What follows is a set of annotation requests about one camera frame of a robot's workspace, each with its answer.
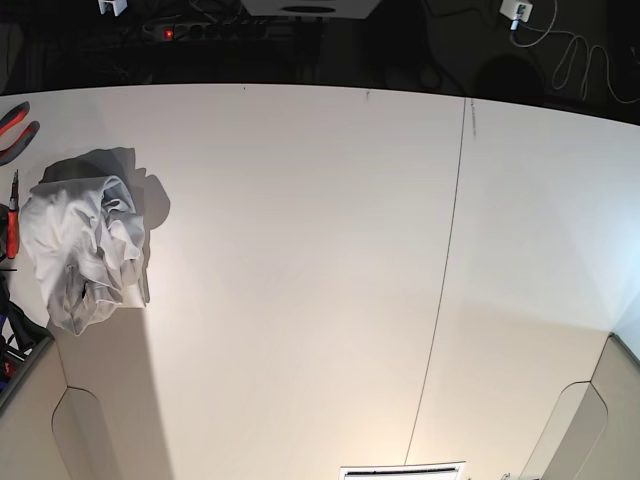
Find black power strip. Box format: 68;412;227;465
142;21;268;42

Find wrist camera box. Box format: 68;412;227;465
98;0;128;17
499;0;533;22

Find red handled cutter tool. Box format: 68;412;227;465
6;171;19;260

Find black bag at left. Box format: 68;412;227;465
1;277;53;397

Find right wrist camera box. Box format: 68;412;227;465
98;0;128;17

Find white vent grille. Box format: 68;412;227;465
339;461;466;480

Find black braided camera cable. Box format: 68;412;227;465
509;0;559;50

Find white cable loop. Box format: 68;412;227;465
552;33;640;104

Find white t-shirt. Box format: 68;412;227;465
19;176;146;336

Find orange grey pliers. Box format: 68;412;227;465
0;100;40;167

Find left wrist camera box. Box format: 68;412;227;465
499;0;533;22

